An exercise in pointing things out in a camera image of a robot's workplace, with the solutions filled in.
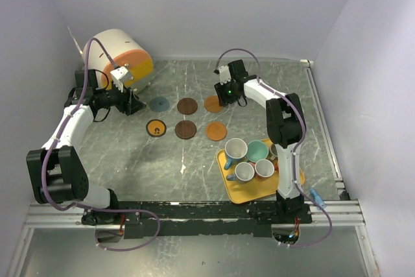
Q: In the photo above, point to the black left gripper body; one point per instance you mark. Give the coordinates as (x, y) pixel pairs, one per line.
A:
(111, 98)

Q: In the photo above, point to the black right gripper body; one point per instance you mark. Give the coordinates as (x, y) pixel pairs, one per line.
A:
(226, 93)

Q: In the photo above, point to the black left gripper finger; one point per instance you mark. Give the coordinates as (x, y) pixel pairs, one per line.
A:
(127, 105)
(135, 103)

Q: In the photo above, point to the tan wooden coaster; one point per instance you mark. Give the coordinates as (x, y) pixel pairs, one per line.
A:
(212, 104)

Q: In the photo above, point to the blue round coaster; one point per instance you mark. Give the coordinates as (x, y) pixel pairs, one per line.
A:
(159, 104)

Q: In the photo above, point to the light orange wooden coaster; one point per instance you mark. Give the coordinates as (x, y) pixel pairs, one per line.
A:
(216, 131)

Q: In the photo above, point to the yellow black-rimmed coaster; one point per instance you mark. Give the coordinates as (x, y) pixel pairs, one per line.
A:
(156, 128)

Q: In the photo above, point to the dark brown wooden coaster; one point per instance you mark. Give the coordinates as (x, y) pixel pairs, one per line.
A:
(187, 106)

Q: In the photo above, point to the dark walnut wooden coaster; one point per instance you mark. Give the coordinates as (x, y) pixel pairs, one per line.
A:
(185, 129)

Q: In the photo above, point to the yellow plastic tray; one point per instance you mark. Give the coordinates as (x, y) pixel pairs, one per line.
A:
(249, 189)

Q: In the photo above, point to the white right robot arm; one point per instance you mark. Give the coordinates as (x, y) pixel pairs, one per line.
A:
(285, 128)

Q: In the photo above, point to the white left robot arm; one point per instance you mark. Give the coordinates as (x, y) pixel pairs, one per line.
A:
(56, 171)

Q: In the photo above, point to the teal cup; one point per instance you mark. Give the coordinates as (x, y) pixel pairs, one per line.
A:
(257, 150)

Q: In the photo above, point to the white pink cup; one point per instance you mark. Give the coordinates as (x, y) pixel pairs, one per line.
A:
(264, 168)

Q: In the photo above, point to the white cylindrical drawer cabinet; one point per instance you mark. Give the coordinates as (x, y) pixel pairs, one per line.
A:
(124, 52)

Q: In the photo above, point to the blue clip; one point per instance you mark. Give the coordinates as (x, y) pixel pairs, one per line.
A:
(317, 198)

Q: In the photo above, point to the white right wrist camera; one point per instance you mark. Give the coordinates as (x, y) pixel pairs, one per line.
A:
(224, 74)

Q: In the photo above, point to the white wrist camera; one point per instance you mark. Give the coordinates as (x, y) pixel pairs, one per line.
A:
(120, 76)
(224, 74)

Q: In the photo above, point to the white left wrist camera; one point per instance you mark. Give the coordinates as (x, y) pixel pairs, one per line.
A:
(120, 76)

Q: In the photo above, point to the large white blue-handled mug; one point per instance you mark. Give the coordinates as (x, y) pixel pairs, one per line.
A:
(235, 151)

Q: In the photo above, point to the grey yellow-handled cup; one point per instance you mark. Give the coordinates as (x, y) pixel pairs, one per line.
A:
(273, 153)

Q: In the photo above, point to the white grey-handled cup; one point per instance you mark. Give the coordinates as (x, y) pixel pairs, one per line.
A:
(243, 173)

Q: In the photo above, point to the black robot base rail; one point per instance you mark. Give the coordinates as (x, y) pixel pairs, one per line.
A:
(198, 218)

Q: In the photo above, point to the aluminium frame rail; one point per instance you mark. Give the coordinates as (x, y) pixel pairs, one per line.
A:
(341, 212)

